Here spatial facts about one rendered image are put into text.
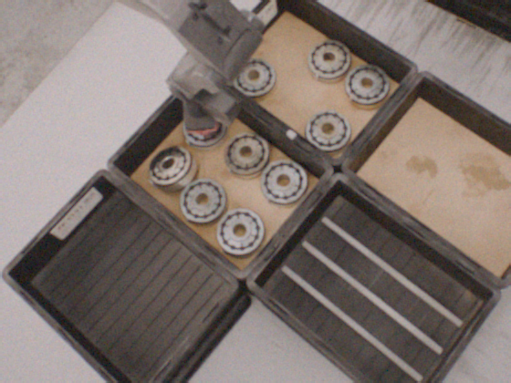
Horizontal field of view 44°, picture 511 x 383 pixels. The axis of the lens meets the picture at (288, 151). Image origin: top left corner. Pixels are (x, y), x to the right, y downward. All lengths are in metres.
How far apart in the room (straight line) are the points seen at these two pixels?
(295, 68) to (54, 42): 1.48
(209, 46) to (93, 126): 0.96
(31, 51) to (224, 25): 2.06
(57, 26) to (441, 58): 1.69
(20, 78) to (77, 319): 1.51
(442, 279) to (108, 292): 0.70
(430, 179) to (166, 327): 0.64
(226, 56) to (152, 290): 0.71
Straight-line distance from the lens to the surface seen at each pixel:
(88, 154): 1.70
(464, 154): 1.46
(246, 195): 1.42
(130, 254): 1.44
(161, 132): 1.48
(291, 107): 1.49
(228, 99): 1.24
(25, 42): 2.87
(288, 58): 1.55
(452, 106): 1.45
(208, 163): 1.46
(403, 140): 1.46
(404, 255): 1.38
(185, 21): 0.79
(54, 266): 1.50
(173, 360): 1.28
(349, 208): 1.40
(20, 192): 1.74
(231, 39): 0.82
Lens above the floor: 2.16
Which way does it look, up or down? 67 degrees down
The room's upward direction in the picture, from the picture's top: 12 degrees counter-clockwise
